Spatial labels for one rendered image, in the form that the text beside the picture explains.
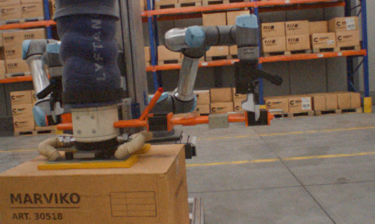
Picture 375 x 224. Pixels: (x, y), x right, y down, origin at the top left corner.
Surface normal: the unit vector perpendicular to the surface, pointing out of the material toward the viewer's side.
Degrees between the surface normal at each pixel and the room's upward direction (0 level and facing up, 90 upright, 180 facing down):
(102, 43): 70
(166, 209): 89
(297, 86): 90
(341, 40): 91
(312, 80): 90
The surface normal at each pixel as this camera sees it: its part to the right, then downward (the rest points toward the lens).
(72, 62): -0.30, -0.13
